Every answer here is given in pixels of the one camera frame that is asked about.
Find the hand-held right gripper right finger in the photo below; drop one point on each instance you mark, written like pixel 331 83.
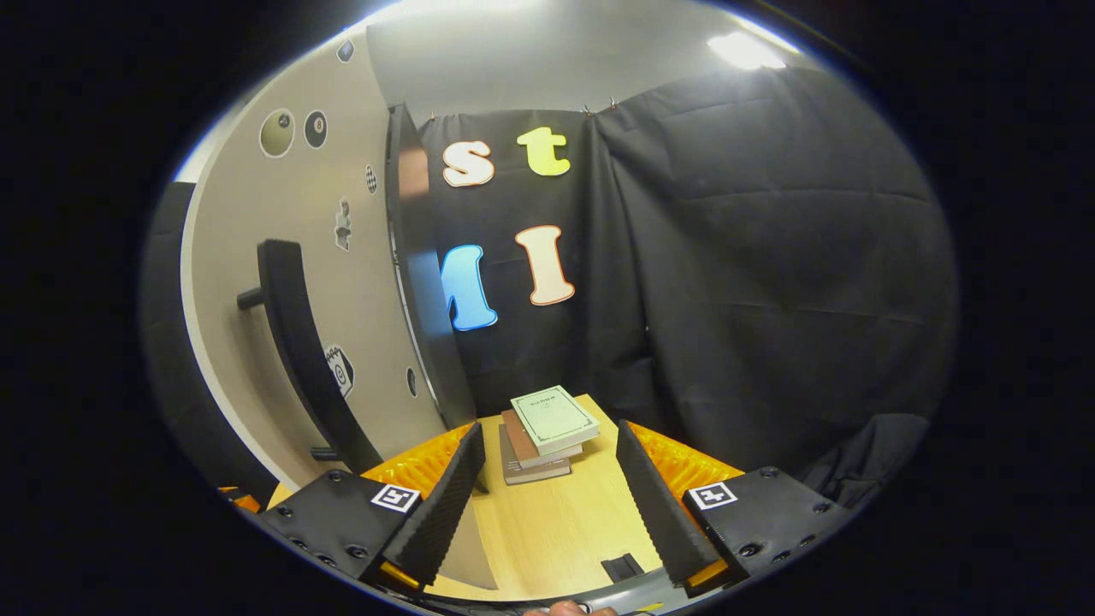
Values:
pixel 654 513

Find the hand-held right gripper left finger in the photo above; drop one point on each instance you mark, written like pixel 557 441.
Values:
pixel 445 513

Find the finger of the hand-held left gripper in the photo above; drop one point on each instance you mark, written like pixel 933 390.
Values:
pixel 241 500

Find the white cabinet door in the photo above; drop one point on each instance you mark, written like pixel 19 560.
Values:
pixel 248 205

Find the grey-brown book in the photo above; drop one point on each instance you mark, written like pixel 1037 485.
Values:
pixel 526 472

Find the brown book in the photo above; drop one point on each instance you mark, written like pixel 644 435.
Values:
pixel 526 441

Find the pale green book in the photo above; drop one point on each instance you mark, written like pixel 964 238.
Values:
pixel 554 417

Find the black backdrop cloth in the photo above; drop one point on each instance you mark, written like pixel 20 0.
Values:
pixel 753 274

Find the small ceiling light panel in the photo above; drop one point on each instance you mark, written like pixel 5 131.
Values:
pixel 746 51

